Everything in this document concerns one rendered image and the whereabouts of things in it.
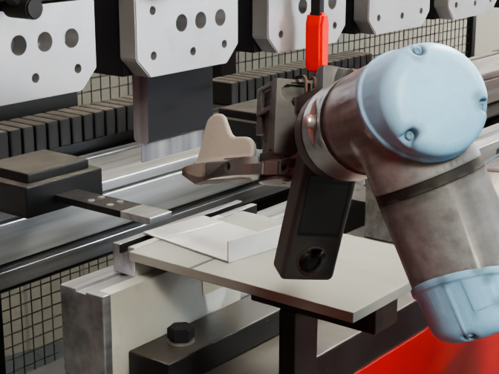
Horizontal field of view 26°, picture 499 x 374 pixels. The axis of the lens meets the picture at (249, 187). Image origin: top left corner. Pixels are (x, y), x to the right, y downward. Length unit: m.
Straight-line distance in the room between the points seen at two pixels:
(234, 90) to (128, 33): 0.80
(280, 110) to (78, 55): 0.19
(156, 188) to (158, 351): 0.43
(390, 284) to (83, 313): 0.30
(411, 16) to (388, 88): 0.74
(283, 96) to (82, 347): 0.36
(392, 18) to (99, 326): 0.56
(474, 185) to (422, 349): 0.67
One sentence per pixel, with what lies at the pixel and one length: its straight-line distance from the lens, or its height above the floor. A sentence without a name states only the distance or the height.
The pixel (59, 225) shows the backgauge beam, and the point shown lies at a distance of 1.35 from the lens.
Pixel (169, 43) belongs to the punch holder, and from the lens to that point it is 1.04.
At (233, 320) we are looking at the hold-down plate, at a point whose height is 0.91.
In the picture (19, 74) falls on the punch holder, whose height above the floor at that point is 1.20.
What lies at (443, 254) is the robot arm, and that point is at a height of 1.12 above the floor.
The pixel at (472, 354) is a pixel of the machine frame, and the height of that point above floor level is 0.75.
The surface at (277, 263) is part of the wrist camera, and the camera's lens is 0.88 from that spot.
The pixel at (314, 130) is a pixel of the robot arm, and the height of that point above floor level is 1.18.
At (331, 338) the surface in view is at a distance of 1.19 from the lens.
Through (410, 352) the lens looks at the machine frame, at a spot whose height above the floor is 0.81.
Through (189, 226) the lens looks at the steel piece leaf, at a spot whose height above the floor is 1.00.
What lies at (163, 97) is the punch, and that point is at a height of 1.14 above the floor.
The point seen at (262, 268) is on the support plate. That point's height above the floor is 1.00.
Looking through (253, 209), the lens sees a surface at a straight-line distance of 1.23.
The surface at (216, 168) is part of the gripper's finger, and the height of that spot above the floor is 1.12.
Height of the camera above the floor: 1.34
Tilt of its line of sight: 15 degrees down
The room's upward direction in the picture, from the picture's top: straight up
